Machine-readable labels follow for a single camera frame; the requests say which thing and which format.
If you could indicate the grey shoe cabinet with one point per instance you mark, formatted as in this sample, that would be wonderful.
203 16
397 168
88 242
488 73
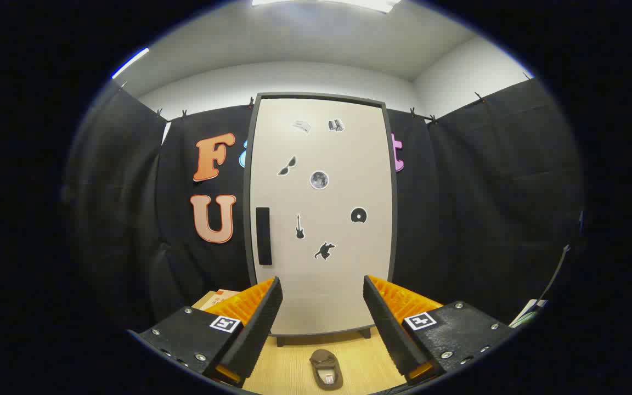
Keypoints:
247 208

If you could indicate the brown fuzzy slipper shoe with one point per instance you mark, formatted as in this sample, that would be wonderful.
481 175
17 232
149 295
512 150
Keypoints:
324 359

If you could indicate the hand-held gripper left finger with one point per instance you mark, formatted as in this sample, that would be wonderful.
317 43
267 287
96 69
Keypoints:
261 323

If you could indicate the dark slanted stand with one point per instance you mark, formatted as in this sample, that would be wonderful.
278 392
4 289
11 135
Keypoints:
556 271

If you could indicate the ceiling light panel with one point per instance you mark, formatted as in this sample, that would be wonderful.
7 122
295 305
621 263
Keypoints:
349 3
129 62

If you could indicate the black backdrop cloth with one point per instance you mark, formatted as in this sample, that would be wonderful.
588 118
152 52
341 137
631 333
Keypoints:
486 192

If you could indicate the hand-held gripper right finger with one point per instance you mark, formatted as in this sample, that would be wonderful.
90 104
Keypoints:
387 329

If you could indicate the row of black cloth clips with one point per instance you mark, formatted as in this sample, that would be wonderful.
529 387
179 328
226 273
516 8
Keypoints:
184 114

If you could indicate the white paper sheets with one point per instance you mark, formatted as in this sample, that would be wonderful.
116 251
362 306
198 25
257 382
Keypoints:
530 312

